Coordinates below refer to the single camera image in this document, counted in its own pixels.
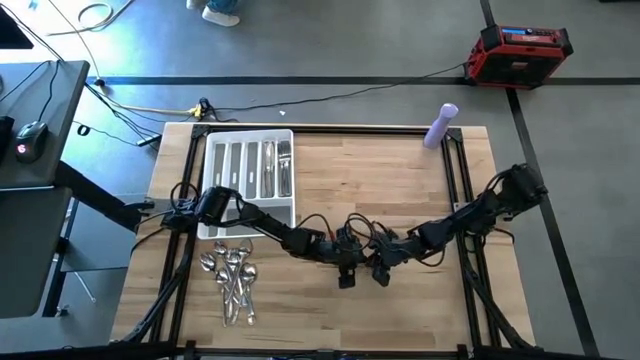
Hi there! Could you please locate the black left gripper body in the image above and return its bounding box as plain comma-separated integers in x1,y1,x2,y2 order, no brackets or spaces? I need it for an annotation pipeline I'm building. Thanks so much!
322,228,367,272

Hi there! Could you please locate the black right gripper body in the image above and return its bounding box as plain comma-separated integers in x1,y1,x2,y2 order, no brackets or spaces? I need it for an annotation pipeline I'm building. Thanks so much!
374,237,416,266

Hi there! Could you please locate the silver fork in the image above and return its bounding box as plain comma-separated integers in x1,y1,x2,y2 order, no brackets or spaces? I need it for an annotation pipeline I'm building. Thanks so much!
278,141,293,197
277,142,293,197
278,141,294,197
277,140,293,196

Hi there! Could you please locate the silver table knife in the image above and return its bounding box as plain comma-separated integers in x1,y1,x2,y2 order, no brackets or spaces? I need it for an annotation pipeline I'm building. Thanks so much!
261,141,275,198
262,141,276,198

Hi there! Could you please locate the white plastic cutlery tray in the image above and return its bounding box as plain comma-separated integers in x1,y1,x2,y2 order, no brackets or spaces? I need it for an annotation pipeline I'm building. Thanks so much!
197,128,296,240

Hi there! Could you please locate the silver spoon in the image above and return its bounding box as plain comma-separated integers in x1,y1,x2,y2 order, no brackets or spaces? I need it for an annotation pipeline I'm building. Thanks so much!
213,240,241,306
223,237,255,326
227,248,251,321
199,252,232,321
215,268,232,328
240,263,259,326

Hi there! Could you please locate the lavender bottle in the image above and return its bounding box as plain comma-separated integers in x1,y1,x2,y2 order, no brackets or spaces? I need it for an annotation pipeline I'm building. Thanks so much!
422,102,460,150

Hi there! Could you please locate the red black jobsite radio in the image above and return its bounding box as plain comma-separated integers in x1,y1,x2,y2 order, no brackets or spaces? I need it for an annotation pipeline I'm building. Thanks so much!
464,23,575,91

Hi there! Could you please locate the black desk base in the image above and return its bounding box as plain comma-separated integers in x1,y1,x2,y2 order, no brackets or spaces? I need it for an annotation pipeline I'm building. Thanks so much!
42,159,144,317

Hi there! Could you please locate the person's leg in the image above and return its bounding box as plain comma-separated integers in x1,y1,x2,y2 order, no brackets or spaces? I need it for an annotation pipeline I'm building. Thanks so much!
207,0,241,14

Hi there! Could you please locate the dark grey desk panel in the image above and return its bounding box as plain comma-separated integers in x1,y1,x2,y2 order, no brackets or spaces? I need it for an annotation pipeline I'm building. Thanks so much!
0,187,75,319

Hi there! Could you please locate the black computer mouse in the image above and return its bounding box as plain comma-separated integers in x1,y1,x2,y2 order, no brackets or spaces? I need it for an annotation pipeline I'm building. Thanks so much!
13,120,50,164

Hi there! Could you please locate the dark grey desk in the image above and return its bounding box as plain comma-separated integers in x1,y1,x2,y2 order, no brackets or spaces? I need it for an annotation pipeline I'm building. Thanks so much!
0,59,91,190

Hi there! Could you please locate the black monitor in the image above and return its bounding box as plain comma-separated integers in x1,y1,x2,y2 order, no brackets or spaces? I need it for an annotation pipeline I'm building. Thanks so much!
0,4,35,50

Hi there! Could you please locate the black radio power cable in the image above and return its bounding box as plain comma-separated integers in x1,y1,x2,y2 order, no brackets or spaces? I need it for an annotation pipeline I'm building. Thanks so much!
212,62,470,112

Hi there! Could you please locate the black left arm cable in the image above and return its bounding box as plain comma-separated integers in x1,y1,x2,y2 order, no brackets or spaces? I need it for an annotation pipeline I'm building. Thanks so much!
130,182,201,254

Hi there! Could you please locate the yellow extension cord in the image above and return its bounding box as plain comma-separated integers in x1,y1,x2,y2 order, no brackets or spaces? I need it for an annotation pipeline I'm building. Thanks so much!
97,79,206,120

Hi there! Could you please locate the thin black floor cable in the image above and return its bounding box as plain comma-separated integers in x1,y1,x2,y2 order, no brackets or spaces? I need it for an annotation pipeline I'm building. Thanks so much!
84,79,166,149

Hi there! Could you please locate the black mouse cable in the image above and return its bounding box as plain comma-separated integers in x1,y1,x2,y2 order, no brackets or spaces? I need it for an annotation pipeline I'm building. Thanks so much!
37,58,64,125

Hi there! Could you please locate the white looped floor cable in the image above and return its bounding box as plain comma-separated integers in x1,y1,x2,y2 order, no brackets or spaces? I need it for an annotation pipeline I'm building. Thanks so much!
47,0,137,36

